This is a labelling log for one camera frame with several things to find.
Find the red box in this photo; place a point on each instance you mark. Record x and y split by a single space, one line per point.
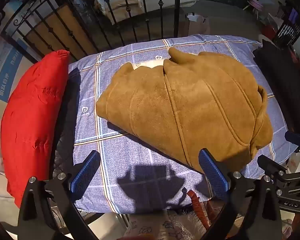
269 32

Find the blue and white banner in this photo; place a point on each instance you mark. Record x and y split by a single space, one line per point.
7 72

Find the red puffy pillow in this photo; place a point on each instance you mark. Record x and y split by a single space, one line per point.
32 120

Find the grey fur trim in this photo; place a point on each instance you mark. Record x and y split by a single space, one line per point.
190 221

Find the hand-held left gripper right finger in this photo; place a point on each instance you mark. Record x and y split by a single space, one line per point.
213 176

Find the black cloth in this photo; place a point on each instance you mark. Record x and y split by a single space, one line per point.
277 80

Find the dark grey quilted jacket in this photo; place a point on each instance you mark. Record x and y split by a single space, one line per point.
65 130

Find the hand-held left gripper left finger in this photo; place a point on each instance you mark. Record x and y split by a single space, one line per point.
86 172

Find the pink round stool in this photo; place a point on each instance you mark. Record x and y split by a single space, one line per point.
255 3

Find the brown suede fur-lined coat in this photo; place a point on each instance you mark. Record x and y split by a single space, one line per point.
177 105

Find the black iron railing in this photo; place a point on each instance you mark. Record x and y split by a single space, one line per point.
65 17

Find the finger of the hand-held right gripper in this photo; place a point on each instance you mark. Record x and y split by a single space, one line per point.
297 141
271 166

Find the blue plaid bedsheet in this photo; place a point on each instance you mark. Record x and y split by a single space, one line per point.
130 160

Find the beige floral cloth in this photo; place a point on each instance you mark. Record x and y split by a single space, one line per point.
150 227

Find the brown paper bag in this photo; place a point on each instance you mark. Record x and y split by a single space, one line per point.
196 23

